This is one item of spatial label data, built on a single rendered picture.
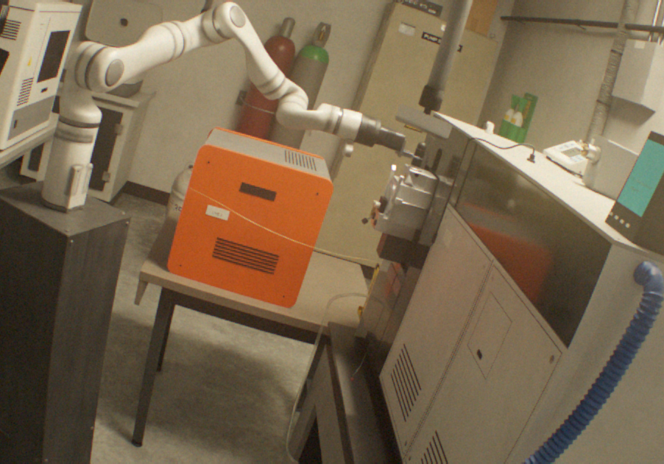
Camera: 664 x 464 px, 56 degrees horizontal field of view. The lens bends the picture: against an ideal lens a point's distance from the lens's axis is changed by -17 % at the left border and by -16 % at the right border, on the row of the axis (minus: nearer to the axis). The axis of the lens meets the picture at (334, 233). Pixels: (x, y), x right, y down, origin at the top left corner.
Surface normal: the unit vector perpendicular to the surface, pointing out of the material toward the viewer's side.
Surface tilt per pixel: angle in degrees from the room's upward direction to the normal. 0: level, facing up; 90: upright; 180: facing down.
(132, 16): 105
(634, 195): 80
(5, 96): 90
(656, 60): 90
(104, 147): 90
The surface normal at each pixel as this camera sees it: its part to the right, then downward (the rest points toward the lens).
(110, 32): 0.00, 0.52
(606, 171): 0.07, 0.29
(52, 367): 0.91, 0.36
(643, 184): -0.88, -0.44
